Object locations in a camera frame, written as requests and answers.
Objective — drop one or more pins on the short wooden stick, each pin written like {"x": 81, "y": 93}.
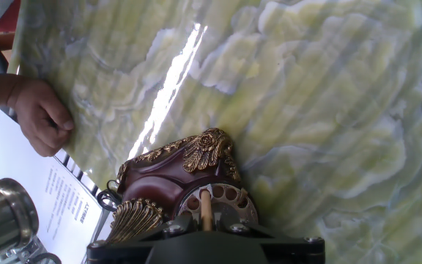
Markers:
{"x": 206, "y": 210}

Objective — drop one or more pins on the green marble pattern mat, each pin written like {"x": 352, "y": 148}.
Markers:
{"x": 306, "y": 110}

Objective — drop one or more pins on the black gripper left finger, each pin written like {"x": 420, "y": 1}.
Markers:
{"x": 130, "y": 245}

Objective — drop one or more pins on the brass and red phone handset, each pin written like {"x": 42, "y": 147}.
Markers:
{"x": 2, "y": 216}

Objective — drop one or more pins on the person bare hand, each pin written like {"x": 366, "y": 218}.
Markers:
{"x": 39, "y": 117}

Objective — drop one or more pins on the printed instruction paper sheet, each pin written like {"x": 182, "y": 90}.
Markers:
{"x": 42, "y": 190}

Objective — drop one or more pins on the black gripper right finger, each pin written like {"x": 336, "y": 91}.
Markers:
{"x": 288, "y": 245}

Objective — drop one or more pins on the antique red rotary phone base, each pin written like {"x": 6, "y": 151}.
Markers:
{"x": 159, "y": 176}

